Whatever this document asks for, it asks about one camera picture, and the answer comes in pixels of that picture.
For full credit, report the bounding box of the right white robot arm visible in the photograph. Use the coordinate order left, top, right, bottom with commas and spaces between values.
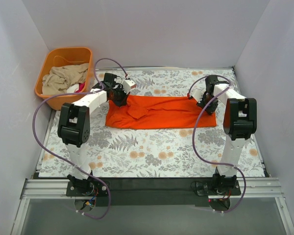
191, 75, 257, 195

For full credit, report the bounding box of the white garment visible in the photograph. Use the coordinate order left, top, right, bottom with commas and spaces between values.
66, 84, 80, 94

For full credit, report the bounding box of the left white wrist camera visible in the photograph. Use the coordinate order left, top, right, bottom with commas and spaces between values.
121, 78, 137, 94

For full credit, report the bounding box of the orange t shirt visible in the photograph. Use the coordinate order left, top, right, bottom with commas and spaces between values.
105, 95, 202, 130

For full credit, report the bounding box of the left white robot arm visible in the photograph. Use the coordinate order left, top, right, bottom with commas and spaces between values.
57, 73, 136, 196

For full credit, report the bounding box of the pink garment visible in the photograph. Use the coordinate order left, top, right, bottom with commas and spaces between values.
77, 82, 85, 93

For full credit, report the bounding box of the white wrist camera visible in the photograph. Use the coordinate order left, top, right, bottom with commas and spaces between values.
187, 89, 203, 103
121, 78, 137, 94

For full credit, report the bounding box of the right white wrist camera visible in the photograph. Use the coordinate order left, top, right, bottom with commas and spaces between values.
187, 89, 203, 103

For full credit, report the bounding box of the floral table mat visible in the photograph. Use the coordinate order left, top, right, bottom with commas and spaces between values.
38, 69, 266, 179

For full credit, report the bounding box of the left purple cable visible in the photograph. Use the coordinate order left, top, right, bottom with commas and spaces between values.
32, 57, 112, 220

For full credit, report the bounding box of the aluminium frame rail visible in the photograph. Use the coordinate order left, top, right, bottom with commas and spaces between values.
21, 177, 284, 199

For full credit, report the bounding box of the orange plastic basket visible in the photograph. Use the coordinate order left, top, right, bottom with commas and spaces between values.
34, 47, 95, 110

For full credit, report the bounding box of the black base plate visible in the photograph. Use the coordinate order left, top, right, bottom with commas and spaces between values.
66, 177, 244, 207

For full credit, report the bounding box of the beige t shirt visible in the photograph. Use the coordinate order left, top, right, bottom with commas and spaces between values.
42, 63, 89, 95

